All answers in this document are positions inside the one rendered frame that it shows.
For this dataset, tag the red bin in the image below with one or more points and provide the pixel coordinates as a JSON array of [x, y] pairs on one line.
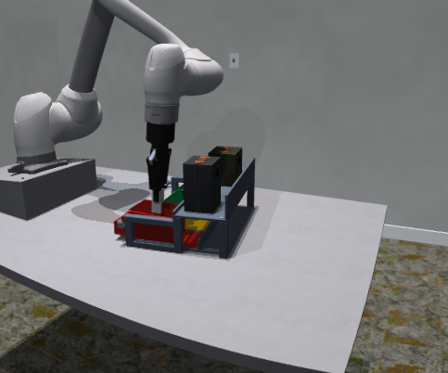
[[150, 232]]

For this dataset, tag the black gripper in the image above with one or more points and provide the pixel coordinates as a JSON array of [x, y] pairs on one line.
[[160, 136]]

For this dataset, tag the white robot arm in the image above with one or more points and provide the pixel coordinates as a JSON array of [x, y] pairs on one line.
[[40, 124]]

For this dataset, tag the grey metal shelf rack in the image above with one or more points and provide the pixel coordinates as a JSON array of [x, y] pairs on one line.
[[215, 237]]

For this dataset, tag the green bin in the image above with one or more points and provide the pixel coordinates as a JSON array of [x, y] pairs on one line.
[[177, 196]]

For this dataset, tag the black case with orange handles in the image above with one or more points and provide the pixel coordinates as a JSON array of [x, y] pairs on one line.
[[202, 184]]

